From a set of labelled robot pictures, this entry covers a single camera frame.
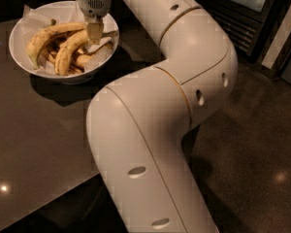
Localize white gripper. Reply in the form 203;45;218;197
77;0;112;45

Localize yellow spotted banana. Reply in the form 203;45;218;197
53;28;118;77

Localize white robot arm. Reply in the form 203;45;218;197
86;0;238;233

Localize small lower yellow banana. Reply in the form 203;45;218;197
72;54;91;69

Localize white ceramic bowl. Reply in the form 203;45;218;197
8;0;120;85

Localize bottom brown spotted banana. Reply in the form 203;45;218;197
42;49;82;75

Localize upper left spotted banana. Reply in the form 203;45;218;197
26;22;84;70

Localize white paper bowl liner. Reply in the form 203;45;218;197
19;3;116;76

